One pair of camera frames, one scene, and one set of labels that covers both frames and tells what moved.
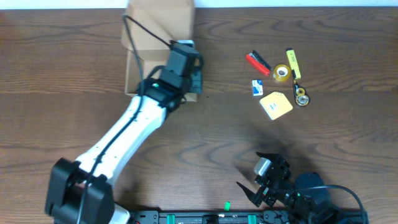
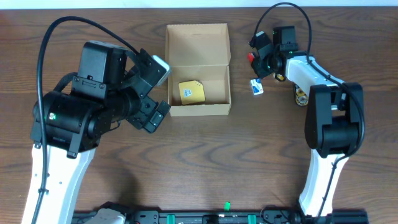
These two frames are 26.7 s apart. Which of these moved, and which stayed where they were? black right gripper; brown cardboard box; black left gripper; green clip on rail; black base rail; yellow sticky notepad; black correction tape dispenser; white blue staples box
Moved: black right gripper; brown cardboard box; black left gripper; yellow sticky notepad
Stayed: black correction tape dispenser; green clip on rail; black base rail; white blue staples box
